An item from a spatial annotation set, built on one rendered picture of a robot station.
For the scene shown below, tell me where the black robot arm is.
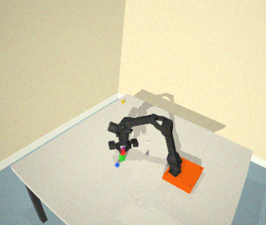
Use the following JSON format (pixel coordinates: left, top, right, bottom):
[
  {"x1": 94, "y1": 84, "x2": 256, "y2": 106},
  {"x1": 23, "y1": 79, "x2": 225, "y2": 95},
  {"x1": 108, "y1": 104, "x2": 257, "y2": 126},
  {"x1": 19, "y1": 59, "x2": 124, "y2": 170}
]
[{"x1": 107, "y1": 113, "x2": 183, "y2": 177}]

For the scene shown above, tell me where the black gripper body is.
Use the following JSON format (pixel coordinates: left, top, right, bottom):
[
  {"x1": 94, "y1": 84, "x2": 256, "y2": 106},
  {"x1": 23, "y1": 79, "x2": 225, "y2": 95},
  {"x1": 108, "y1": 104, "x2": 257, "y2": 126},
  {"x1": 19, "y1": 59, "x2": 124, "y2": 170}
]
[{"x1": 108, "y1": 137, "x2": 138, "y2": 150}]

